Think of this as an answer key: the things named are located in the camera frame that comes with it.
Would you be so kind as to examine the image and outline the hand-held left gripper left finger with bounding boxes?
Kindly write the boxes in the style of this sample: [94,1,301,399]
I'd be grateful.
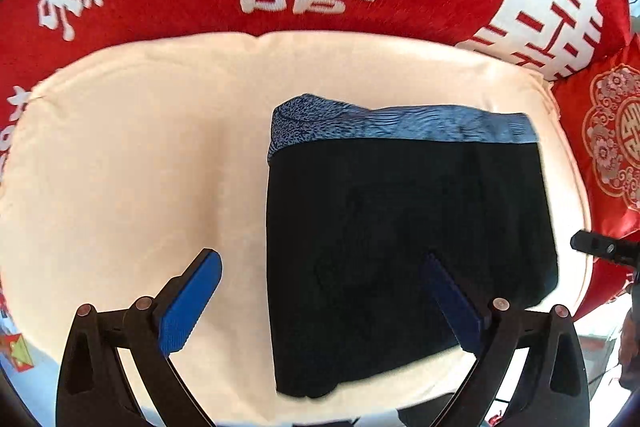
[56,248,223,427]

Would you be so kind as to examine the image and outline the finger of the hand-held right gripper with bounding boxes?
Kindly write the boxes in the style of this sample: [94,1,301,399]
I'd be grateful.
[570,230,640,265]

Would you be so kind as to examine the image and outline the cream cushion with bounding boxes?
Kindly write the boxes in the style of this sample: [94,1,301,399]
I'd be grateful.
[0,31,593,427]

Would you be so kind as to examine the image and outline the red patterned pillow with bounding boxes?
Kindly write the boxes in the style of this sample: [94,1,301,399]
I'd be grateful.
[550,41,640,323]

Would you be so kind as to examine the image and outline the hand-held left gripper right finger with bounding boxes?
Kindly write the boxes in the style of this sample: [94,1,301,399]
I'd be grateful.
[420,252,591,427]

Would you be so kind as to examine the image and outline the black pants with blue waistband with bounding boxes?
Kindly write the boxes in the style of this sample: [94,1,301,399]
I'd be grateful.
[265,93,560,399]

